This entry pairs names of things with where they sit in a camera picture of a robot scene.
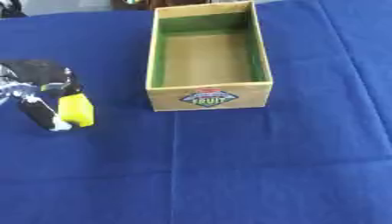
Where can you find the black bag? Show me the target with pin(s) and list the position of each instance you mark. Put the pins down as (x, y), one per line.
(10, 8)

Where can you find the dark brown furniture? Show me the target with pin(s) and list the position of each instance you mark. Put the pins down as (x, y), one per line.
(153, 4)

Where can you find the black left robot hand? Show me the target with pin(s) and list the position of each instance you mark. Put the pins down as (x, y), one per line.
(38, 73)

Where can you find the tan cardboard box green inside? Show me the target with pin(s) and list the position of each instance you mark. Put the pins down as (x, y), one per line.
(207, 59)

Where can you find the yellow rectangular block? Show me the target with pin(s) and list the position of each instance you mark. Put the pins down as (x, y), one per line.
(76, 109)

